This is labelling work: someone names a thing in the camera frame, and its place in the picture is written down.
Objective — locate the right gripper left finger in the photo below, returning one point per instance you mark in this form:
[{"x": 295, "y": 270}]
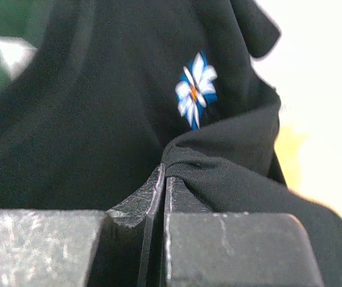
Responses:
[{"x": 116, "y": 247}]

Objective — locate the black t shirt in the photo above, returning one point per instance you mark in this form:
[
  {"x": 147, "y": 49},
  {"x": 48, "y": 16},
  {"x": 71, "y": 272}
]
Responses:
[{"x": 117, "y": 87}]

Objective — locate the green and cream raglan shirt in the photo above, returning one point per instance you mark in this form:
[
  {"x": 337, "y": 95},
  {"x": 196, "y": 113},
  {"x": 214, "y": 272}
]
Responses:
[{"x": 22, "y": 27}]

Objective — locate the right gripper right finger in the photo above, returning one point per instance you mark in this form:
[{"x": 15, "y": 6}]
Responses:
[{"x": 203, "y": 248}]

